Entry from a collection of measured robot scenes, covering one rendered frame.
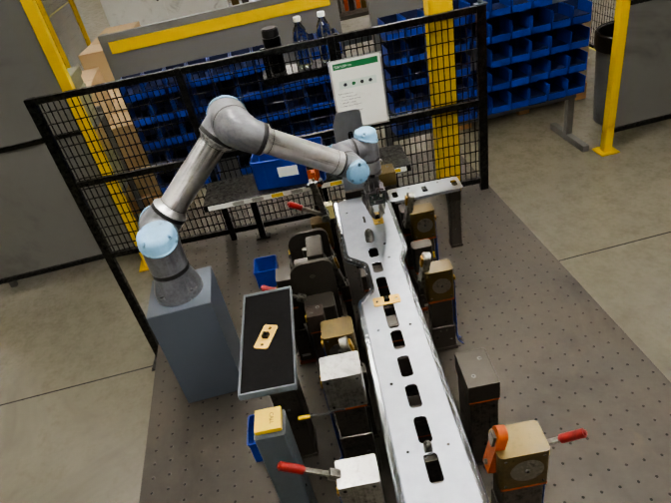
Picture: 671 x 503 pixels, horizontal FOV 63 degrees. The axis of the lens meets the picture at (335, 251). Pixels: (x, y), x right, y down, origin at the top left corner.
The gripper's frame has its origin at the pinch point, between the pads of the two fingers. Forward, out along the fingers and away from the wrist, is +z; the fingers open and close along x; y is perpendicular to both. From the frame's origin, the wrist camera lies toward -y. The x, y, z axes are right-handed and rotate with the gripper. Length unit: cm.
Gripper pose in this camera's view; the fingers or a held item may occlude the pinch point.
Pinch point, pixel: (376, 214)
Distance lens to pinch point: 206.0
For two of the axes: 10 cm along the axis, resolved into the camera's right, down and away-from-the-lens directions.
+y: 1.0, 5.8, -8.1
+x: 9.8, -2.0, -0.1
